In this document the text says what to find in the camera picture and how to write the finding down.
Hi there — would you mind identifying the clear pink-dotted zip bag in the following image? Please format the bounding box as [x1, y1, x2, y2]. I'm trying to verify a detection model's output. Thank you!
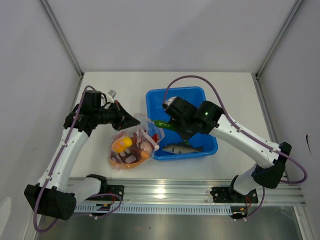
[108, 113, 165, 171]

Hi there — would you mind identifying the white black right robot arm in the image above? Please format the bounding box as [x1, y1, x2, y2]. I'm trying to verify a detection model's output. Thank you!
[162, 96, 292, 202]

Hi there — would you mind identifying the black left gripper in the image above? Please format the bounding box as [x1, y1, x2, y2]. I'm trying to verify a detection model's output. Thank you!
[94, 100, 140, 131]

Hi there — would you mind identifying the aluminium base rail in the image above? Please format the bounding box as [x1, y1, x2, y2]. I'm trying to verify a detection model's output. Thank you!
[107, 178, 306, 207]

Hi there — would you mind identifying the red lobster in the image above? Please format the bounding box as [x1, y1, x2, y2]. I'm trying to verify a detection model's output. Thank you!
[109, 129, 161, 163]

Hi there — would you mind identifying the yellow mango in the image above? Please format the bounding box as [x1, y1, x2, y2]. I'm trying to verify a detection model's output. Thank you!
[111, 136, 133, 153]

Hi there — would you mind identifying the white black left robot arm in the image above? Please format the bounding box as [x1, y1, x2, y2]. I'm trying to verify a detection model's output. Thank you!
[24, 89, 140, 220]

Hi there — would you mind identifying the grey fish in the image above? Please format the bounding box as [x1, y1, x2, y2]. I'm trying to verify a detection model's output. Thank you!
[162, 142, 204, 155]

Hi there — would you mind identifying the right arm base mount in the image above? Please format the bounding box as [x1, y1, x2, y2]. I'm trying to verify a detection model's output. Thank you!
[209, 186, 259, 204]

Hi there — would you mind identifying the beige egg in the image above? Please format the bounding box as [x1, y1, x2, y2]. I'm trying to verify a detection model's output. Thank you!
[140, 142, 153, 155]

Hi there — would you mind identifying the raw steak slice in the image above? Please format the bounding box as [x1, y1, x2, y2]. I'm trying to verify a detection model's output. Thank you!
[109, 147, 151, 170]

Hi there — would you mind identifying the white slotted cable duct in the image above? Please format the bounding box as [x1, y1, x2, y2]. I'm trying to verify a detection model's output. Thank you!
[74, 203, 233, 216]

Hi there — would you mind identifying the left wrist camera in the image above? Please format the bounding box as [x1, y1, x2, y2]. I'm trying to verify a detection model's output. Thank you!
[105, 89, 117, 103]

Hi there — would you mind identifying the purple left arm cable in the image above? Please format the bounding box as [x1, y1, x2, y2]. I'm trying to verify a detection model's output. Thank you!
[32, 85, 123, 234]

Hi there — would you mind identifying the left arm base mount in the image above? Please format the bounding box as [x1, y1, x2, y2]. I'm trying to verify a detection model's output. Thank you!
[86, 184, 125, 202]

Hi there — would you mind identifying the green chili pepper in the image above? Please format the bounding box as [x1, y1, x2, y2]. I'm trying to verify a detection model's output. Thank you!
[151, 120, 179, 142]

